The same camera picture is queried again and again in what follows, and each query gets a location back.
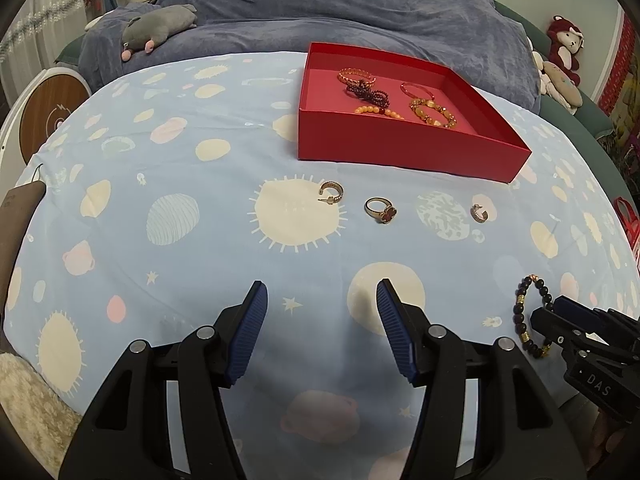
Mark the round wooden side table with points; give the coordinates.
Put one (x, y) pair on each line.
(48, 100)

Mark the beige plush toy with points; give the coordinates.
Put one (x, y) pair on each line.
(553, 82)

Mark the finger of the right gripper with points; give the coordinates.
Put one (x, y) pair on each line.
(565, 326)
(607, 324)

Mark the brown leather pouch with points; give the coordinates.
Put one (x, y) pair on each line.
(17, 210)

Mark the white sheer curtain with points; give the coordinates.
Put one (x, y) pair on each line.
(35, 38)

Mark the red decorative hanging banner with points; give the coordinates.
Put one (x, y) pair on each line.
(618, 68)

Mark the red tote bag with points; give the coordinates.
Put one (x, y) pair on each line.
(631, 225)

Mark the red monkey plush toy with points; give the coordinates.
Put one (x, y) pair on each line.
(566, 42)

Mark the gold ring red stone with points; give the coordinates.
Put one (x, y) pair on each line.
(380, 209)

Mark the gold hoop earring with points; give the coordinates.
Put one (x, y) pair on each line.
(330, 193)
(479, 213)

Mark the grey mole plush toy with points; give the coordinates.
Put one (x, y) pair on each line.
(150, 30)

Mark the blue-grey velvet blanket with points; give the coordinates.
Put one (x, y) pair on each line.
(487, 49)

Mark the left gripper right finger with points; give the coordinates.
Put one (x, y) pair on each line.
(432, 357)

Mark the cream fluffy rug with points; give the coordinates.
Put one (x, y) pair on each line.
(45, 424)

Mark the green bed frame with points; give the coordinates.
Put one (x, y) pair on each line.
(585, 128)

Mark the rose gold bangle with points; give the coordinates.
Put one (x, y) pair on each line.
(416, 91)

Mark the planet print bed sheet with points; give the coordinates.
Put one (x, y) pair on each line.
(173, 189)

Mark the red cardboard box tray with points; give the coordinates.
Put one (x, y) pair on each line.
(459, 132)

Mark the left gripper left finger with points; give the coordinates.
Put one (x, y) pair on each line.
(212, 358)

